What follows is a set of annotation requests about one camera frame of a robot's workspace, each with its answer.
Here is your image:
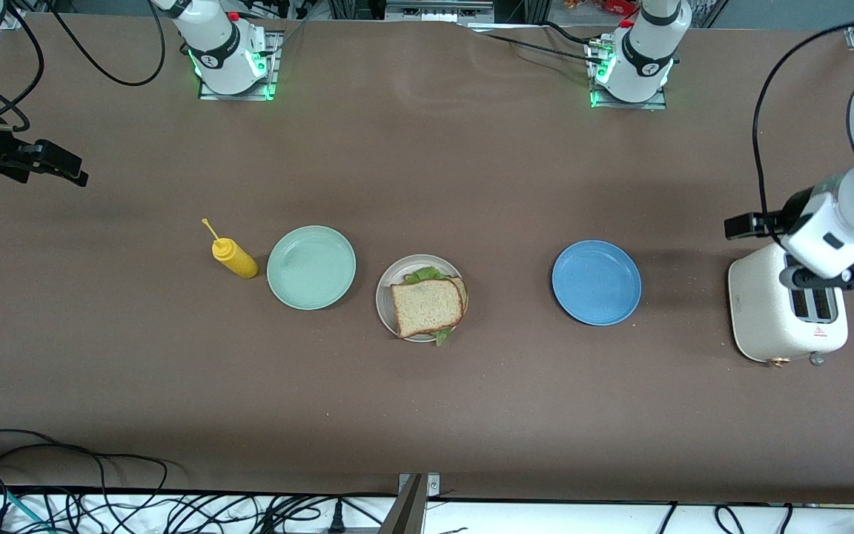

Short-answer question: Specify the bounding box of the green lettuce leaf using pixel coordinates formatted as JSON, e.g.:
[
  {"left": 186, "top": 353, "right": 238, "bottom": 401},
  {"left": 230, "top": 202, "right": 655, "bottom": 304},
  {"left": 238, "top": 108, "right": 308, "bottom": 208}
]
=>
[{"left": 403, "top": 266, "right": 465, "bottom": 347}]

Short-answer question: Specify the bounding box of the blue plate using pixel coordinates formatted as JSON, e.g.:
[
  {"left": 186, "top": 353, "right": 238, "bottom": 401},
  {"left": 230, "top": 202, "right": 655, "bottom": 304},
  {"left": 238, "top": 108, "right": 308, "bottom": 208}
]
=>
[{"left": 552, "top": 240, "right": 643, "bottom": 326}]

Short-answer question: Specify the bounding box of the mint green plate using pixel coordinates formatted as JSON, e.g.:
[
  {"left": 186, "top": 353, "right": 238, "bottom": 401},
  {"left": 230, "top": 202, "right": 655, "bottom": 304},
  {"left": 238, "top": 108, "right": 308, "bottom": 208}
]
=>
[{"left": 266, "top": 225, "right": 357, "bottom": 311}]

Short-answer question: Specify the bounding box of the beige plate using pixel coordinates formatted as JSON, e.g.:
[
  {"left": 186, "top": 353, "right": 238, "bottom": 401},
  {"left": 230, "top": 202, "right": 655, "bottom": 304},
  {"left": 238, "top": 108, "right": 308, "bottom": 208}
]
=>
[{"left": 375, "top": 254, "right": 468, "bottom": 343}]

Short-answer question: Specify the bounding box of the white two-slot toaster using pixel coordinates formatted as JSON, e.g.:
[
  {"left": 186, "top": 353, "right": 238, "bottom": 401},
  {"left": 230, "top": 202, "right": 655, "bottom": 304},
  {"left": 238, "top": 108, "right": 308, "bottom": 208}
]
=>
[{"left": 728, "top": 239, "right": 850, "bottom": 368}]

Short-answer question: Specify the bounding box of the yellow mustard squeeze bottle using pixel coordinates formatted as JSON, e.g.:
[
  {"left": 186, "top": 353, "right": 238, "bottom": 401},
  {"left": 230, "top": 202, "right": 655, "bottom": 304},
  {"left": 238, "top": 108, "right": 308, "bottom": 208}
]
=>
[{"left": 202, "top": 217, "right": 259, "bottom": 280}]

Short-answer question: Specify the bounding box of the red snack packet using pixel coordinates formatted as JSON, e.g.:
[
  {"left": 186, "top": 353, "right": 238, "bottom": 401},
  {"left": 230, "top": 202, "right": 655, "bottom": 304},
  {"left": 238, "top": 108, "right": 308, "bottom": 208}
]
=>
[{"left": 568, "top": 0, "right": 639, "bottom": 16}]

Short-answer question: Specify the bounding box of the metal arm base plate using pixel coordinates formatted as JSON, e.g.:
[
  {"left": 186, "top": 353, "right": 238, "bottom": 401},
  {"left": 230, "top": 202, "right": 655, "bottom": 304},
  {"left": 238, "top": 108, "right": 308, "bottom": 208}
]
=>
[
  {"left": 197, "top": 30, "right": 281, "bottom": 101},
  {"left": 589, "top": 37, "right": 669, "bottom": 111}
]

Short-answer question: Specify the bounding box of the black table cable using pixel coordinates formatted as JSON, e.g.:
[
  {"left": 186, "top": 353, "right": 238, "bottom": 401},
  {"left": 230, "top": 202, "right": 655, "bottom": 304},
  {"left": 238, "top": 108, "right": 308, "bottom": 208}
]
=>
[{"left": 464, "top": 21, "right": 606, "bottom": 64}]

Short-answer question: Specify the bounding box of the black floor cable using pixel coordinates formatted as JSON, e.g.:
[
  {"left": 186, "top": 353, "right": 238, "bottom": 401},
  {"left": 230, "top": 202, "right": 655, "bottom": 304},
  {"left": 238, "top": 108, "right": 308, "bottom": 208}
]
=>
[
  {"left": 0, "top": 429, "right": 176, "bottom": 534},
  {"left": 715, "top": 504, "right": 748, "bottom": 534}
]

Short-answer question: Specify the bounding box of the aluminium cross rail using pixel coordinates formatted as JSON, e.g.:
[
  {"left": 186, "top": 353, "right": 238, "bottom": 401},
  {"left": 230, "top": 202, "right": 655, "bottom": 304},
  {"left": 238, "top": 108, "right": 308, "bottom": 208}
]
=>
[{"left": 383, "top": 0, "right": 498, "bottom": 23}]

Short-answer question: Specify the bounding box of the aluminium profile post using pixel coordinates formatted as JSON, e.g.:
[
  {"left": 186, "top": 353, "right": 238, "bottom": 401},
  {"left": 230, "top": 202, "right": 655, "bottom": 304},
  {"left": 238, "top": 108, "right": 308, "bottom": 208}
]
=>
[{"left": 379, "top": 473, "right": 443, "bottom": 534}]

